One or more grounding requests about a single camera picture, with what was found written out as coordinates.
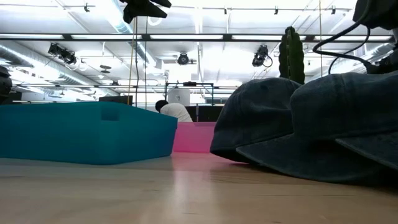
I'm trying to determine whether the black cabinet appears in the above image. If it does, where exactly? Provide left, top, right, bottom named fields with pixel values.
left=185, top=105, right=224, bottom=123

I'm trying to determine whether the round black ceiling camera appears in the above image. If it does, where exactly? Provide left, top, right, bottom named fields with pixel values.
left=177, top=52, right=190, bottom=66

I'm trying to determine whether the black hanging cable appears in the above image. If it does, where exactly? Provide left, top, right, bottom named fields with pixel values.
left=144, top=17, right=149, bottom=110

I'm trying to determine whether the green cactus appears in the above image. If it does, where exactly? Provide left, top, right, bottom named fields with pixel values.
left=278, top=26, right=306, bottom=85

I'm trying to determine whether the black ceiling camera with cable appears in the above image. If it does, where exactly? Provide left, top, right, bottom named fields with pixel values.
left=251, top=44, right=274, bottom=68

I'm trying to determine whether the person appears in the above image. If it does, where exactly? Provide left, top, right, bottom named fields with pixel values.
left=154, top=100, right=193, bottom=123

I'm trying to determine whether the black ceiling spotlight cluster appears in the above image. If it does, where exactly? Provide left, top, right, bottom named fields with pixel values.
left=47, top=42, right=78, bottom=65

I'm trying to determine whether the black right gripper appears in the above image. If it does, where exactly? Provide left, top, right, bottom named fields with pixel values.
left=366, top=43, right=398, bottom=75

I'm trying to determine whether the distant black metal frame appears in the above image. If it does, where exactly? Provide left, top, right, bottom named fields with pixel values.
left=164, top=82, right=215, bottom=106

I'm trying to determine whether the yellow hanging rope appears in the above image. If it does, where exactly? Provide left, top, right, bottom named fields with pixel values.
left=126, top=17, right=138, bottom=105

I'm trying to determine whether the silver ribbed ceiling duct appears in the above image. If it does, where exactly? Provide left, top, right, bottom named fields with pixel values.
left=0, top=43, right=121, bottom=97

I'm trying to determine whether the blue plastic bin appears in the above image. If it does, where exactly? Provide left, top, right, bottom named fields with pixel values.
left=0, top=101, right=178, bottom=166

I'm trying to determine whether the white hanging cable loop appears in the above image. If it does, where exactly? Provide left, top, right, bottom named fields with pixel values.
left=147, top=15, right=163, bottom=27

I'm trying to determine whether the ceiling light rail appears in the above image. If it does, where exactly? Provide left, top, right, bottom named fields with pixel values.
left=0, top=32, right=394, bottom=44

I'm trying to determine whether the white ceiling duct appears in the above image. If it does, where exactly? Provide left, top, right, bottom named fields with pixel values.
left=104, top=0, right=164, bottom=71

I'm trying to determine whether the white computer monitor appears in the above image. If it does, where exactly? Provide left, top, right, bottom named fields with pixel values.
left=167, top=88, right=191, bottom=107

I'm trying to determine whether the black computer monitor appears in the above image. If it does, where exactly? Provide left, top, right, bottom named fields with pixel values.
left=98, top=95, right=134, bottom=106

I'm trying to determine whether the pink plastic bin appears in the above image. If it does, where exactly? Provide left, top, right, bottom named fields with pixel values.
left=172, top=121, right=218, bottom=154

